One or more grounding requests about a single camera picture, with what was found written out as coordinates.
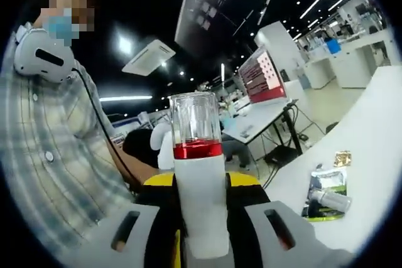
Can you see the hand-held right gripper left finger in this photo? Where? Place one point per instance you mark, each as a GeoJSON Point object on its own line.
{"type": "Point", "coordinates": [157, 217]}

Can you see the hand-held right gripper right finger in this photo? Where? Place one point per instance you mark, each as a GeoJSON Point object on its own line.
{"type": "Point", "coordinates": [248, 217]}

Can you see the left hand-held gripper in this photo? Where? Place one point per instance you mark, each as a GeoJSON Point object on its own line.
{"type": "Point", "coordinates": [165, 158]}

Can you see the white skincare bottle red band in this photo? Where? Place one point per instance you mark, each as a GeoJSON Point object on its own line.
{"type": "Point", "coordinates": [201, 202]}

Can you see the silver skincare bottle clear cap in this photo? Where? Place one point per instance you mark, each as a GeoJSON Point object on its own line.
{"type": "Point", "coordinates": [336, 200]}

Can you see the green black skincare sachet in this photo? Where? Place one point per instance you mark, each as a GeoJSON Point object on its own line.
{"type": "Point", "coordinates": [329, 180]}

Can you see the small gold sachet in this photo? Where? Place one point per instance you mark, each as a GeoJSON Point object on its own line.
{"type": "Point", "coordinates": [343, 158]}

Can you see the blue storage box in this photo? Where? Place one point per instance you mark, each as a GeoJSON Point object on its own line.
{"type": "Point", "coordinates": [333, 47]}

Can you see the dark rounded object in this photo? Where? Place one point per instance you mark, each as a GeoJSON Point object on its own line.
{"type": "Point", "coordinates": [139, 145]}

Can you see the white equipment table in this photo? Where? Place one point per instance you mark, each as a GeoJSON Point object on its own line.
{"type": "Point", "coordinates": [251, 123]}

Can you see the ceiling air conditioner unit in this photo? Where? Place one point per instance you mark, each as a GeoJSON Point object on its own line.
{"type": "Point", "coordinates": [147, 57]}

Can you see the person's plaid shirt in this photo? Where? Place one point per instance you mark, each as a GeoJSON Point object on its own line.
{"type": "Point", "coordinates": [47, 155]}

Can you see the red white display screen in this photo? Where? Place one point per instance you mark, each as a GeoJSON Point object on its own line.
{"type": "Point", "coordinates": [260, 79]}

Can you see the dark hanging ceiling panel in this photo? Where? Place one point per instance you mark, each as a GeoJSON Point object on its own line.
{"type": "Point", "coordinates": [213, 7]}

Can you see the white office desk row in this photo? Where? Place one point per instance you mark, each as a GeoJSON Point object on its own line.
{"type": "Point", "coordinates": [351, 70]}

